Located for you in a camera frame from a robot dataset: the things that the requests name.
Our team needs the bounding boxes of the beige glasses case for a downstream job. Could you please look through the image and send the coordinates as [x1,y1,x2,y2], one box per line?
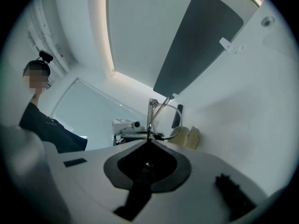
[167,126,200,150]

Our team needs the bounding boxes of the black head camera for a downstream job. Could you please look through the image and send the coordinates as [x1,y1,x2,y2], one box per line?
[38,50,54,64]

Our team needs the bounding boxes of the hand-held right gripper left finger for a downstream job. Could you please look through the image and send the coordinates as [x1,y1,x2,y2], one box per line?
[44,139,151,224]

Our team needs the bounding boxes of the round desk cable grommet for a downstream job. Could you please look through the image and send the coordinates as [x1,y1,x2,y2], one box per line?
[261,16,275,28]

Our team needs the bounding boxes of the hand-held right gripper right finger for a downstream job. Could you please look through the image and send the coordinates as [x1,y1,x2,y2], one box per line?
[140,139,269,224]

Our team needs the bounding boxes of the thin-framed round glasses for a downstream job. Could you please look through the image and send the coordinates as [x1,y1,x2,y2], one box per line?
[147,98,183,141]

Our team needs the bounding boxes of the long dark desk divider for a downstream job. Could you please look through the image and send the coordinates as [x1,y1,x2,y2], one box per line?
[153,0,245,100]

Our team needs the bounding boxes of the person in dark shirt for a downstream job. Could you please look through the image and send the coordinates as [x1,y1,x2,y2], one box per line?
[19,101,88,154]

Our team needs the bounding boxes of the person's head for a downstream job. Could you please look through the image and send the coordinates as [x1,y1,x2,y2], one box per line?
[22,61,51,95]

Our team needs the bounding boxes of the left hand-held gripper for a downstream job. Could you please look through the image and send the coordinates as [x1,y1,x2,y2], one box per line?
[113,118,164,140]

